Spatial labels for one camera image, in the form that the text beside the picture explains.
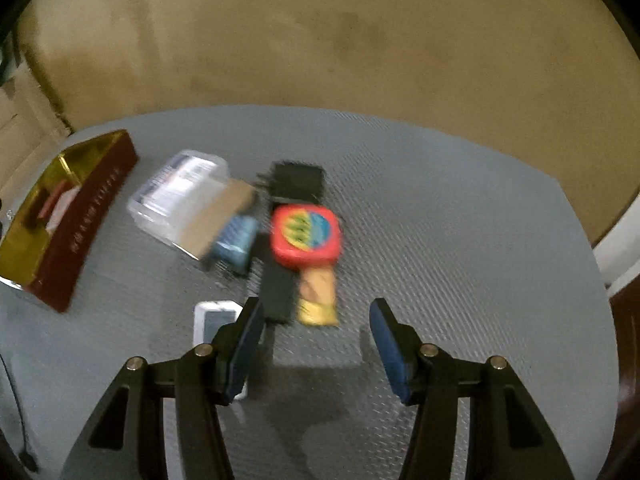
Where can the large cardboard box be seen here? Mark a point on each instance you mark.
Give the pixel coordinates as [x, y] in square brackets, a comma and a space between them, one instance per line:
[25, 125]

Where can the grey textured mat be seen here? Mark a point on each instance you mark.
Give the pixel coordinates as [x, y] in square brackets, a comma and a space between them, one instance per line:
[450, 260]

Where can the red round toy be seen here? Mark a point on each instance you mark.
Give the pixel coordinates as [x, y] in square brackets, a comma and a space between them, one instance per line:
[305, 235]

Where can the white panel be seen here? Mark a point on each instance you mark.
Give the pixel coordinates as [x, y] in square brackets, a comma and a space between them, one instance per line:
[617, 255]

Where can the small brown cardboard box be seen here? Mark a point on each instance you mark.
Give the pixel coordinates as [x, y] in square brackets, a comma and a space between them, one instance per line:
[215, 220]

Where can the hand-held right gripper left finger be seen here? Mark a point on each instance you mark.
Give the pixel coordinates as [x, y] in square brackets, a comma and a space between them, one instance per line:
[247, 350]

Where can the black Chifeng lighter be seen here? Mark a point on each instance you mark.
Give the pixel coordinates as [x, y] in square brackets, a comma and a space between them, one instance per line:
[275, 290]

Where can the small white device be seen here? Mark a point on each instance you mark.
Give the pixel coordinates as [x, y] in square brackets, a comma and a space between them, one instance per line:
[210, 320]

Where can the black power adapter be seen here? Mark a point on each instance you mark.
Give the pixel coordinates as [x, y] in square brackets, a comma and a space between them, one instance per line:
[295, 180]

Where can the clear plastic box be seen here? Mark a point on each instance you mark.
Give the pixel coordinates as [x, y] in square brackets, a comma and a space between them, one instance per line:
[170, 185]

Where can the dark red gold-lined box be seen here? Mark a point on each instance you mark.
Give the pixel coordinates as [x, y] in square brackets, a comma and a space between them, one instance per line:
[85, 230]

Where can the yellow snack packet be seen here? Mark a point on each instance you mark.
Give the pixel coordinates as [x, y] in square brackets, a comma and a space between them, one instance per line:
[317, 300]

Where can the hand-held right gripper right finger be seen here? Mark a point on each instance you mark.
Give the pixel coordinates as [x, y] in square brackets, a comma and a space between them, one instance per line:
[387, 345]

